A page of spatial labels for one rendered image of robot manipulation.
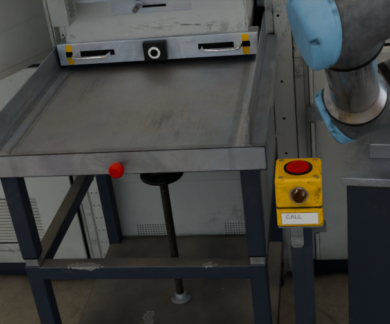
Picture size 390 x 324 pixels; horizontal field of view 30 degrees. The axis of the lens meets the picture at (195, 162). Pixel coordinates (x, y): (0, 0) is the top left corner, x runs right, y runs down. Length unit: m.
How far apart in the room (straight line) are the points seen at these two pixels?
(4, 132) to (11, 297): 1.06
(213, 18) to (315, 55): 0.91
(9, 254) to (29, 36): 0.86
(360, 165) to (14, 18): 1.07
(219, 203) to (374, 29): 1.43
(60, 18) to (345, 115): 0.82
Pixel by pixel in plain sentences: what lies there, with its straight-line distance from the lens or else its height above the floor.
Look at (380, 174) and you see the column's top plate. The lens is 1.54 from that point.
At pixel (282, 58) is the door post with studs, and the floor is 0.77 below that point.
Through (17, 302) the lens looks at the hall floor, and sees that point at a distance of 2.59.
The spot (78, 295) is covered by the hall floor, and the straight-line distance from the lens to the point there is 2.54.
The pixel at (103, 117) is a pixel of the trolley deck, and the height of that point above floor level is 0.85.
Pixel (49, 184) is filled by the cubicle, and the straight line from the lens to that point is 2.43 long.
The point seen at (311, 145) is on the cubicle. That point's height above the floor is 0.49.
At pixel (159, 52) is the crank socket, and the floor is 0.90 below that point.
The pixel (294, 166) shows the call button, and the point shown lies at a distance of 1.26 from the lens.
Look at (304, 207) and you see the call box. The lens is 1.26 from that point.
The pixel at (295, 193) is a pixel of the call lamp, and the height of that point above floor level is 0.88.
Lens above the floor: 1.52
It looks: 28 degrees down
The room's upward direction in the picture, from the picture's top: 7 degrees counter-clockwise
